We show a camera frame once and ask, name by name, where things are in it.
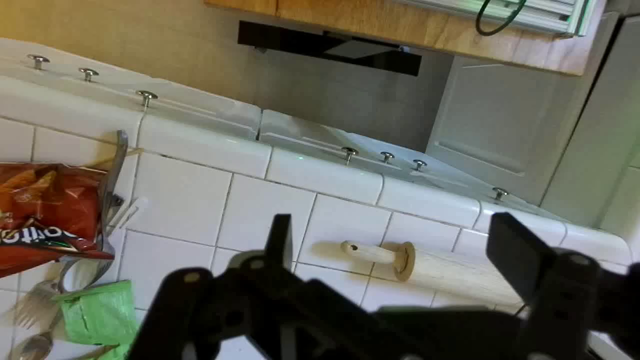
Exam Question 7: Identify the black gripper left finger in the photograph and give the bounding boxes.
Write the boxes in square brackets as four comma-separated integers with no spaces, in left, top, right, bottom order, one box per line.
[126,212,362,360]

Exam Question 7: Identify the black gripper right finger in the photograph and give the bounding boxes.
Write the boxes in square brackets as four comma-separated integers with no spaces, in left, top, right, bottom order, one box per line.
[486,210,640,360]

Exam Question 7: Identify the green sachet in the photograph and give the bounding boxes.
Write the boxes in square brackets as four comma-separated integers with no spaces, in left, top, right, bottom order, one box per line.
[56,278,142,360]

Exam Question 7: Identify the wooden rolling pin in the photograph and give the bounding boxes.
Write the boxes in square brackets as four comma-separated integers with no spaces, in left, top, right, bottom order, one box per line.
[313,237,526,305]

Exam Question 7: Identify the grey cabinet panel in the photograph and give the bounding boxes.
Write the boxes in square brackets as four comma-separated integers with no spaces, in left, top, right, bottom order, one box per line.
[426,53,592,206]

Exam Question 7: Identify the black rectangular bar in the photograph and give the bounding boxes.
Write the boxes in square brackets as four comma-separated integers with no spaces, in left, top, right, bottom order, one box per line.
[236,18,424,77]

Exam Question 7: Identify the red chips bag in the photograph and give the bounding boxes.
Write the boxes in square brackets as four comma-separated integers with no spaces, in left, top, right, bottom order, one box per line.
[0,160,121,280]

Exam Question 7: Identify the wooden base platform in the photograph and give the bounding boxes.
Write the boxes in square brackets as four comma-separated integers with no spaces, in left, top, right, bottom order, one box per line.
[204,0,606,77]

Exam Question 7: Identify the metal fork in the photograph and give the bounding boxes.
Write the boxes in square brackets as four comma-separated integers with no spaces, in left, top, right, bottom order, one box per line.
[11,278,70,336]

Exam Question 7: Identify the dark green cable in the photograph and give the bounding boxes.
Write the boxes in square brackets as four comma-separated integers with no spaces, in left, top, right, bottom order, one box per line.
[474,0,530,38]

